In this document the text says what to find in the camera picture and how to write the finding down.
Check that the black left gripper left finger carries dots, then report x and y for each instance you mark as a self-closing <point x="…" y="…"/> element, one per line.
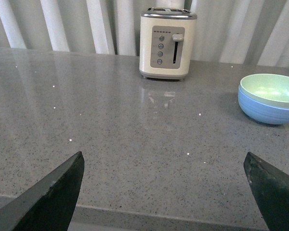
<point x="50" y="203"/>

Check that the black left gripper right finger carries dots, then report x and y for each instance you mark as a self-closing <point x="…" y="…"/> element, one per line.
<point x="270" y="188"/>

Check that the cream toaster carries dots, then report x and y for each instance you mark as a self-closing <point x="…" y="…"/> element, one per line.
<point x="166" y="41"/>

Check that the green bowl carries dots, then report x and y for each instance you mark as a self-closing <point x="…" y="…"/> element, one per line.
<point x="270" y="89"/>

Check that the blue bowl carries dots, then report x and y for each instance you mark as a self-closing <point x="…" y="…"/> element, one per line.
<point x="262" y="112"/>

